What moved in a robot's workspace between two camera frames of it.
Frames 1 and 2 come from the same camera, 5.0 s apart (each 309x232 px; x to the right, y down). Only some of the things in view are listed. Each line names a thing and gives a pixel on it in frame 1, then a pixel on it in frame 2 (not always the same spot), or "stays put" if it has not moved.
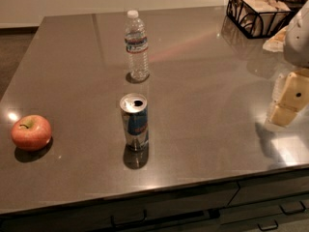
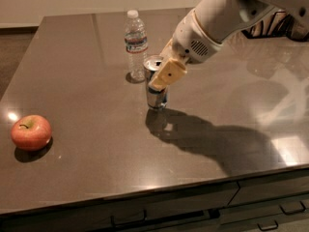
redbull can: (134, 122) -> (156, 98)
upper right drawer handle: (294, 212) stays put
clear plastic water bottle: (136, 43) stays put
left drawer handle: (128, 223) stays put
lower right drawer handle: (269, 228) stays put
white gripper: (297, 39) -> (192, 42)
